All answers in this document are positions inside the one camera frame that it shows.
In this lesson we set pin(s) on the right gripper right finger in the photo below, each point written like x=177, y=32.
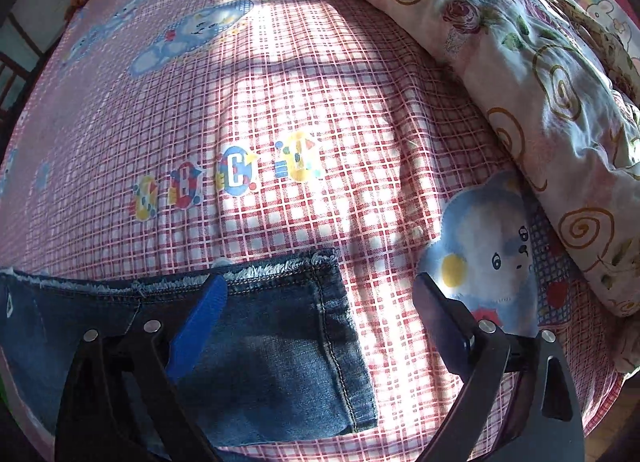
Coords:
x=543, y=422

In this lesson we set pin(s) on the blue denim jeans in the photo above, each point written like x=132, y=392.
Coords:
x=283, y=362

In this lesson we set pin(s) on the wooden chair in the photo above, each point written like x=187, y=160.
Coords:
x=20, y=57

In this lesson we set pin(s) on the floral quilt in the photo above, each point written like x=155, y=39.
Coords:
x=557, y=92

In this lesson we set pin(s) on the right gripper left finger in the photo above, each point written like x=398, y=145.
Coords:
x=96, y=421

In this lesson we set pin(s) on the pink checked bed sheet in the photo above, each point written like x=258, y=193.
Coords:
x=171, y=136

